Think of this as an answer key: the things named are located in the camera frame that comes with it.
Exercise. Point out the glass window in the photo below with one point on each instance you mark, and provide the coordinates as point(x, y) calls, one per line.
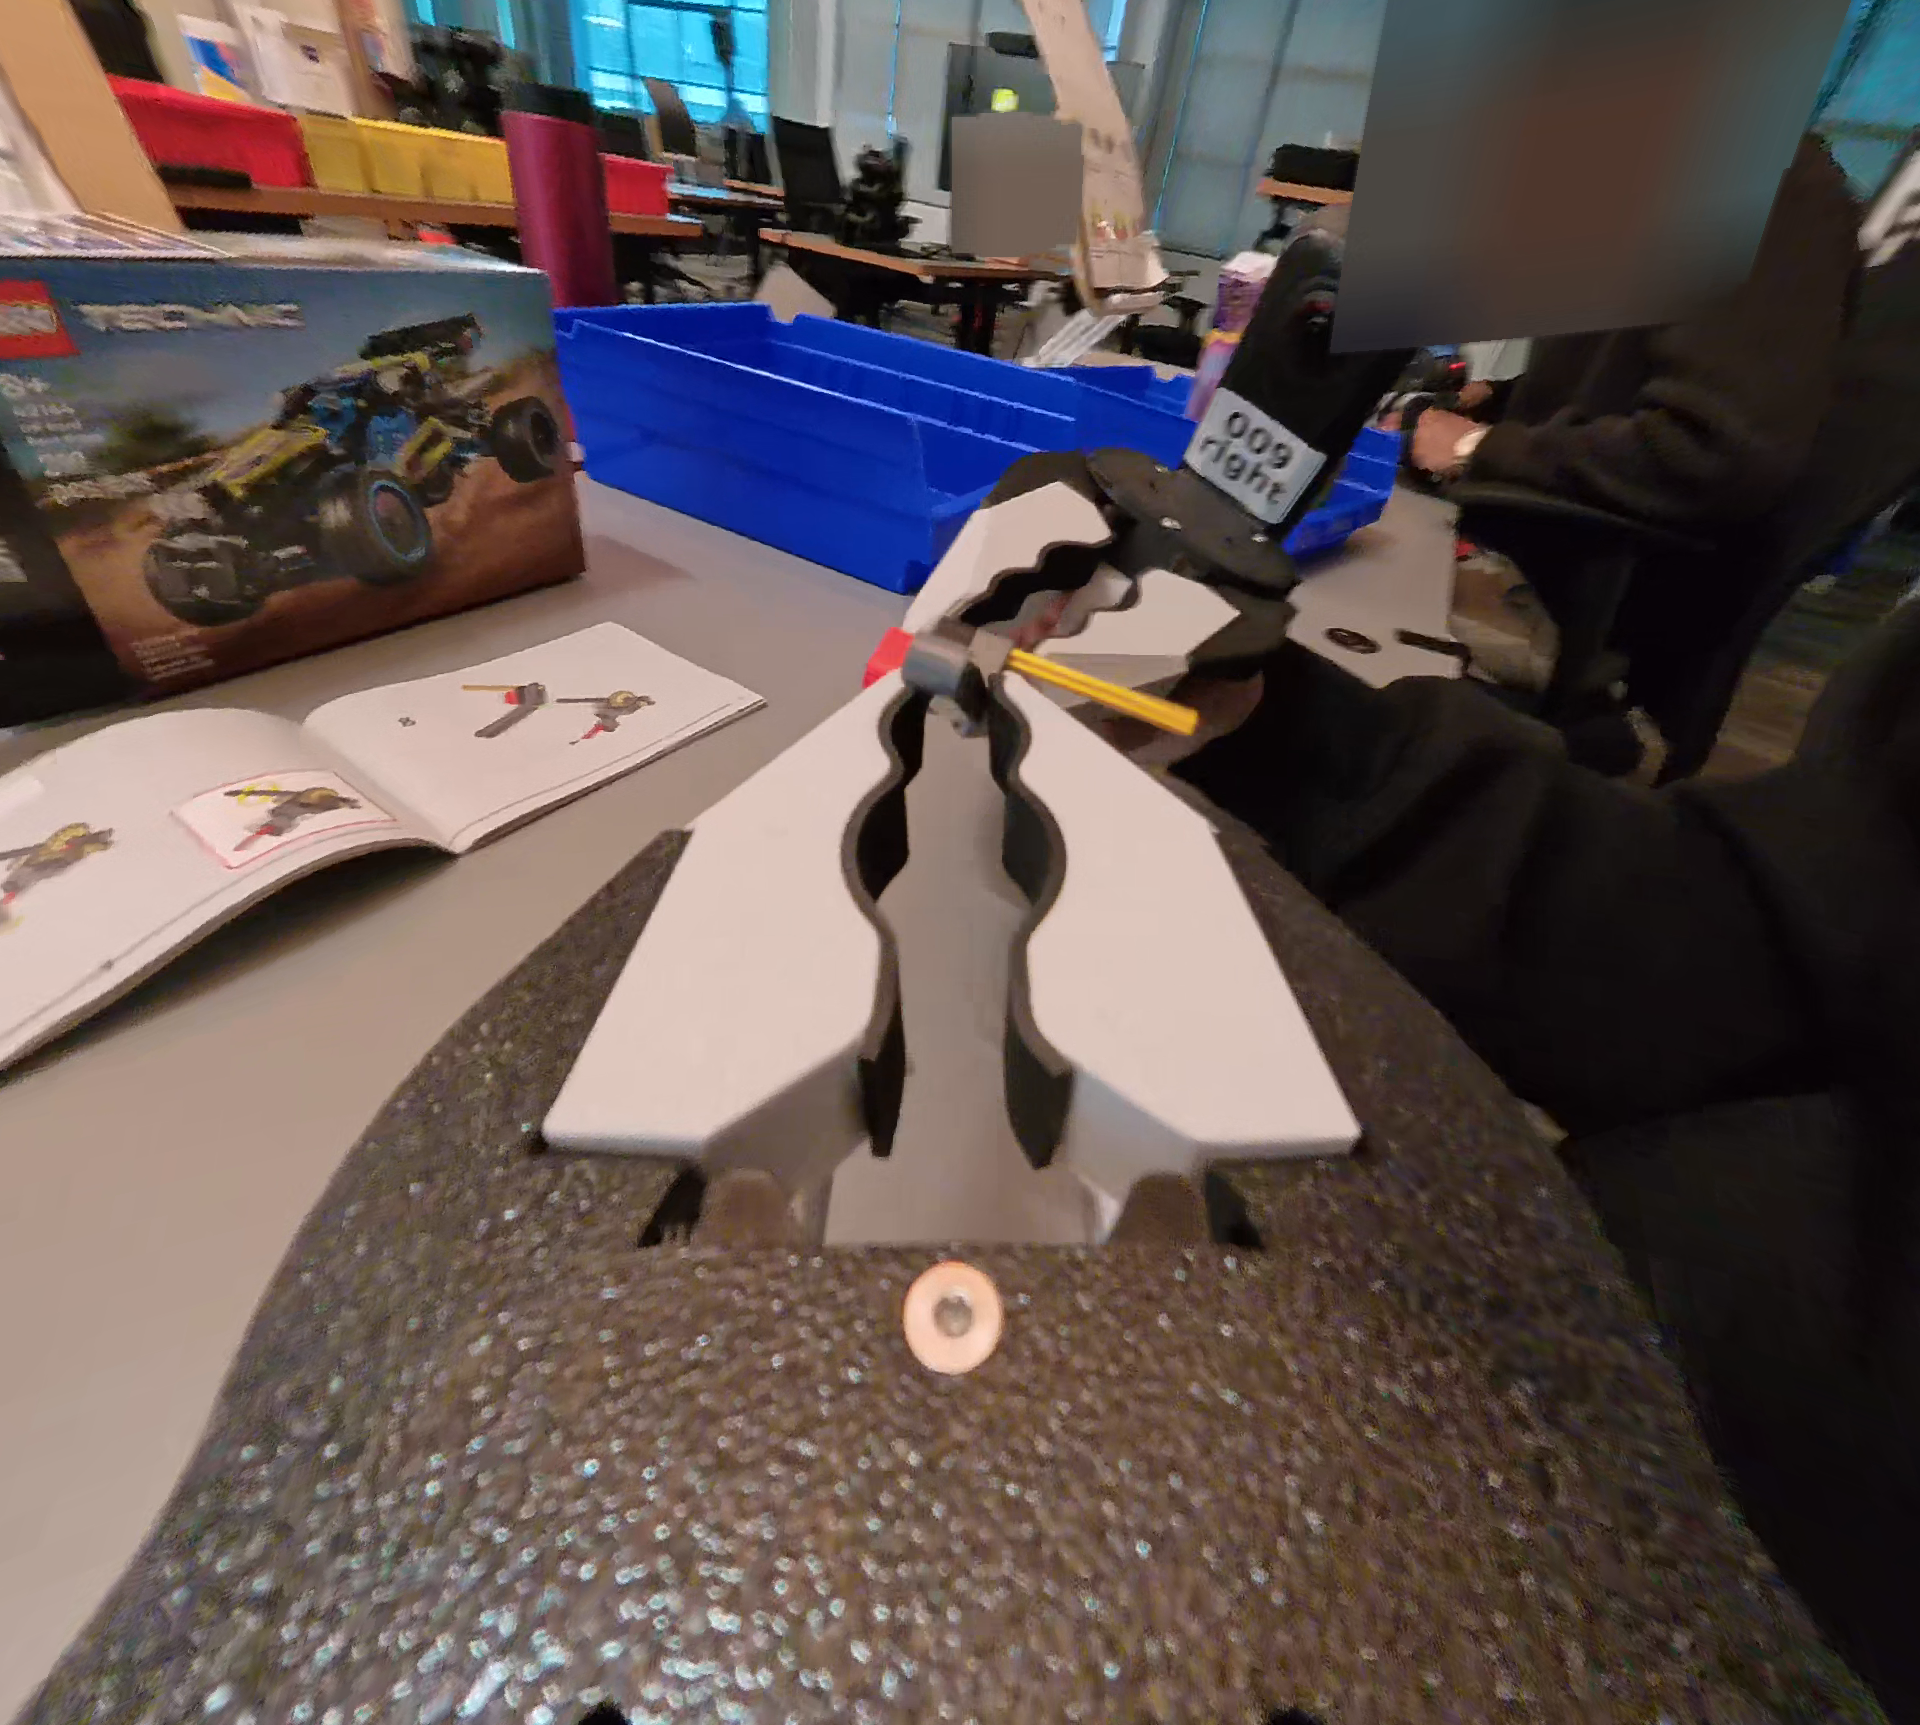
point(675, 15)

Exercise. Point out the purple toy box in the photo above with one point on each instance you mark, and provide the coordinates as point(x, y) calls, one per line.
point(1242, 301)

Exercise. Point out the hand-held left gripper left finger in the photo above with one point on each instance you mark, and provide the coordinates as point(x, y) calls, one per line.
point(734, 990)

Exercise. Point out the long wooden table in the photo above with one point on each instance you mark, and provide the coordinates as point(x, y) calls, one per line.
point(374, 210)

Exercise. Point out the toy car set box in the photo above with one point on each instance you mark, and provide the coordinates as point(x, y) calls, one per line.
point(301, 450)

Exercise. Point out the yellow storage bin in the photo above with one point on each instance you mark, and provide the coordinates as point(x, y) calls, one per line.
point(443, 165)
point(339, 159)

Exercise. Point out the grey beam yellow axle assembly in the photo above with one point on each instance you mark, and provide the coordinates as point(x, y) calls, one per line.
point(1110, 693)

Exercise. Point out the large red storage bin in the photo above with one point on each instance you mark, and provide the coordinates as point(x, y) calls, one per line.
point(211, 135)

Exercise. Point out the hanging cardboard strip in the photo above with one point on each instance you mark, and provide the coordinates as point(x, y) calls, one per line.
point(1072, 61)

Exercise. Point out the open instruction booklet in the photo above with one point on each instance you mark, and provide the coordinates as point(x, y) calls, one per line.
point(600, 721)

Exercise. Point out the brown cardboard board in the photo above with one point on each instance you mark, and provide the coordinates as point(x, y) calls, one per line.
point(60, 104)

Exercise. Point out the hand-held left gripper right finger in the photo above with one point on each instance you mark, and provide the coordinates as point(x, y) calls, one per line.
point(1184, 990)

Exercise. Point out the black office chair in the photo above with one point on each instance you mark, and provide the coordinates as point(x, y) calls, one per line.
point(1574, 554)

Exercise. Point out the white wall paper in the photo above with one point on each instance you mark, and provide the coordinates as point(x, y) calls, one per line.
point(301, 52)

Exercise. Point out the office desk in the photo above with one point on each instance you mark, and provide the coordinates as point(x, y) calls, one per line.
point(901, 251)

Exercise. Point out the small red storage bin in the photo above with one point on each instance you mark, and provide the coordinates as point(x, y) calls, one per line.
point(632, 183)

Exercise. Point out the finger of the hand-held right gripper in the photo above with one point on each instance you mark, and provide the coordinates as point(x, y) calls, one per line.
point(1154, 630)
point(991, 554)

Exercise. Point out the maroon bottle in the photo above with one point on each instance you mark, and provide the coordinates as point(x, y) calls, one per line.
point(558, 210)

